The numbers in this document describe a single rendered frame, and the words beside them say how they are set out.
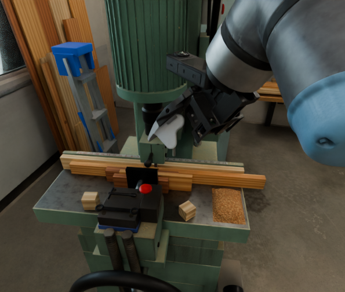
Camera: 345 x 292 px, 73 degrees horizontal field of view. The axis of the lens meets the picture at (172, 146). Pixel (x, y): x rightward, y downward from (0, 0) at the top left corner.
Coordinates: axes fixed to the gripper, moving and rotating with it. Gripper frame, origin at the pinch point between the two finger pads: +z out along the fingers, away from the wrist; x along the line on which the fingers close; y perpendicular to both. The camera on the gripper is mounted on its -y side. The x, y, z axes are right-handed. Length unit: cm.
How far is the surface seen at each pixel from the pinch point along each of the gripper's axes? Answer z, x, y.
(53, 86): 116, -6, -108
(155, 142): 13.9, 0.1, -3.4
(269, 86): 97, 178, -51
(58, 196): 35.6, -26.0, -4.8
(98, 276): 14.0, -23.7, 19.1
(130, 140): 61, 11, -26
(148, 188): 12.1, -7.5, 7.4
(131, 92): 1.1, -5.5, -11.8
